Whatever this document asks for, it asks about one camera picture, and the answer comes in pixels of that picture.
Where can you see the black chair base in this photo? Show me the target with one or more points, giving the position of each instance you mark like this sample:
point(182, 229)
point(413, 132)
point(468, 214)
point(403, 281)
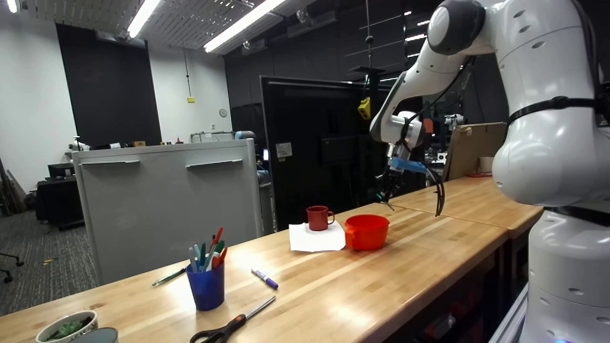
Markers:
point(8, 264)

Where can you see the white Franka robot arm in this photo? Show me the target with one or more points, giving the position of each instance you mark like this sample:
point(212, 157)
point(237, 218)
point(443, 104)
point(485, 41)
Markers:
point(546, 159)

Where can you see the grey metal cabinet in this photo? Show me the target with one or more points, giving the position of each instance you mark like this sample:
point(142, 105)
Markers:
point(165, 203)

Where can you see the tan cardboard box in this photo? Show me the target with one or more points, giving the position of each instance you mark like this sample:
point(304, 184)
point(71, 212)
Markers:
point(474, 149)

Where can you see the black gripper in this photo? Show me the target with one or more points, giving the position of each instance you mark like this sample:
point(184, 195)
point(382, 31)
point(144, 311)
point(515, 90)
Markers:
point(395, 180)

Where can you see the dark red mug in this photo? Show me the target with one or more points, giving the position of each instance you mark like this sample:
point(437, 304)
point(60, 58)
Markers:
point(317, 218)

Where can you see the white paper cup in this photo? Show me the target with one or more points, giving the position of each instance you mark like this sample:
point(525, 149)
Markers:
point(487, 166)

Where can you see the red plastic cup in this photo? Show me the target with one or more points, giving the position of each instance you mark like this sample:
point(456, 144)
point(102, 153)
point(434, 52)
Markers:
point(367, 233)

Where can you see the short dark green pen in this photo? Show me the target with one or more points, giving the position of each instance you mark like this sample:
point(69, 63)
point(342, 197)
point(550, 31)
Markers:
point(170, 277)

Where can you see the green marker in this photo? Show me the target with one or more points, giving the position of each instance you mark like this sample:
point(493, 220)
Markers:
point(201, 256)

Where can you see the large black cabinet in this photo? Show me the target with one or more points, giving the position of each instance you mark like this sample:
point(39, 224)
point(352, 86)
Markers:
point(317, 153)

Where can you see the yellow hanging tag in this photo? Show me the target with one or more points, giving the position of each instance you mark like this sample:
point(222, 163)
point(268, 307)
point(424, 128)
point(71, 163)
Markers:
point(365, 107)

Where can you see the black wall screen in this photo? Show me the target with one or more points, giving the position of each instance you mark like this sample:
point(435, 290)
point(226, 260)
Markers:
point(108, 88)

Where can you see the white folded cloth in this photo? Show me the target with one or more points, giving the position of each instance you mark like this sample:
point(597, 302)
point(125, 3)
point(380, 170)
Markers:
point(312, 241)

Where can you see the low black cabinet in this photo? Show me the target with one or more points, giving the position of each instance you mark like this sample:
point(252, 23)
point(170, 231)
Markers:
point(58, 197)

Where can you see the long ceiling light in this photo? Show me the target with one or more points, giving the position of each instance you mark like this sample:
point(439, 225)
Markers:
point(245, 23)
point(146, 16)
point(12, 4)

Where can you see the purple marker with white band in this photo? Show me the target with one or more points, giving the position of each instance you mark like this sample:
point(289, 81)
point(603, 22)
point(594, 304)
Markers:
point(266, 279)

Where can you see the small plant print cup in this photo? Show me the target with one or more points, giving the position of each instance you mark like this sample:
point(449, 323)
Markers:
point(68, 326)

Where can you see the red pen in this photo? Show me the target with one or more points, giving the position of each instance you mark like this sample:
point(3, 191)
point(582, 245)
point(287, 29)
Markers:
point(218, 241)

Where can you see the blue cup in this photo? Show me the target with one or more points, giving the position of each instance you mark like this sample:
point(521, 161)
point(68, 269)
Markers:
point(207, 288)

